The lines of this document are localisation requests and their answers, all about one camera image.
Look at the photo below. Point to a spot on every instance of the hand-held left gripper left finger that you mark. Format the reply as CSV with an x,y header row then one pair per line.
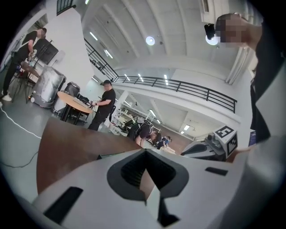
x,y
93,201

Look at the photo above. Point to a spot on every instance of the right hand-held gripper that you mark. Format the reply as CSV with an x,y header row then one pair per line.
x,y
225,138

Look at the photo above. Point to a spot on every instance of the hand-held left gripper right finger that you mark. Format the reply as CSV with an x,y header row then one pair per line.
x,y
196,196

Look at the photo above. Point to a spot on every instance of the green box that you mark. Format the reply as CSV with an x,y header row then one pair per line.
x,y
105,156

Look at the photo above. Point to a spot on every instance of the black balcony railing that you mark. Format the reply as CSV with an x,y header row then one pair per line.
x,y
66,6
178,86

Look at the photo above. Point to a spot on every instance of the person's black shirt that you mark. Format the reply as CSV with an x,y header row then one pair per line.
x,y
268,78

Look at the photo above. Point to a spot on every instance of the round wooden table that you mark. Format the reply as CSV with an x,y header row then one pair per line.
x,y
67,98

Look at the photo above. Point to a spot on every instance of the round ceiling lamp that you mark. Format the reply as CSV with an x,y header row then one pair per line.
x,y
213,42
150,40

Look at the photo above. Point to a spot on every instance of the black bin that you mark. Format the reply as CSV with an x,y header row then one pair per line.
x,y
72,88

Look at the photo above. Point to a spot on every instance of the plastic wrapped grey machine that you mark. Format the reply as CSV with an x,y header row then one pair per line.
x,y
48,85

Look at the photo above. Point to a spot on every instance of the person's head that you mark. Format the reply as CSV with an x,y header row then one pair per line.
x,y
236,31

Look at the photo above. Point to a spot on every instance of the small dark table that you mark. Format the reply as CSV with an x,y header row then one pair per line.
x,y
28,68

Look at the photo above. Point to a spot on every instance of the black monitor on stand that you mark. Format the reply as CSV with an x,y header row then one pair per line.
x,y
45,52

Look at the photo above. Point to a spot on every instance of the black head camera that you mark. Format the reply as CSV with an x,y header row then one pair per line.
x,y
210,31

